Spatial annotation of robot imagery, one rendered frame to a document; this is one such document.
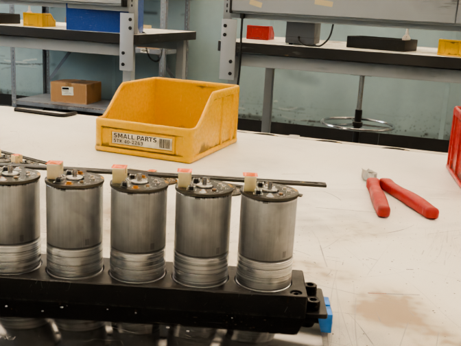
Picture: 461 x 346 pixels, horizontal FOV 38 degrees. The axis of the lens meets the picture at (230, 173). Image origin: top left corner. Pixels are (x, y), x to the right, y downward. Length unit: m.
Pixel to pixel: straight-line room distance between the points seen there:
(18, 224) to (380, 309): 0.17
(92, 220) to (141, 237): 0.02
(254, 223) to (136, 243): 0.05
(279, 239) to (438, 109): 4.42
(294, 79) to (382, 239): 4.36
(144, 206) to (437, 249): 0.21
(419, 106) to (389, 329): 4.39
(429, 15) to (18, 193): 2.30
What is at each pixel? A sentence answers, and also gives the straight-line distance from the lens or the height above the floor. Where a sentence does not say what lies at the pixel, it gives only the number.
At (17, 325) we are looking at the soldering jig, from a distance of 0.28.
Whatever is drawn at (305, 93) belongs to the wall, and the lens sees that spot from 4.77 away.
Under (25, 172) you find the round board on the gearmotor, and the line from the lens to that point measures 0.31.
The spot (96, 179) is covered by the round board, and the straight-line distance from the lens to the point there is 0.29.
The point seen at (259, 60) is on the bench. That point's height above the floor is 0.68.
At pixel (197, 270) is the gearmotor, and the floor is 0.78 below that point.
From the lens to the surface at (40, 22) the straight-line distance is 3.13.
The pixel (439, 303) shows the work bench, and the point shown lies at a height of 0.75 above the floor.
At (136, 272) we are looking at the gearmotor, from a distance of 0.29.
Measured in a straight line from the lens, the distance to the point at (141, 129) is 0.61.
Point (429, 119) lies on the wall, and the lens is 4.70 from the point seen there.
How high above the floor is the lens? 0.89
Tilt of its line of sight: 14 degrees down
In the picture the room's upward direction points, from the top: 3 degrees clockwise
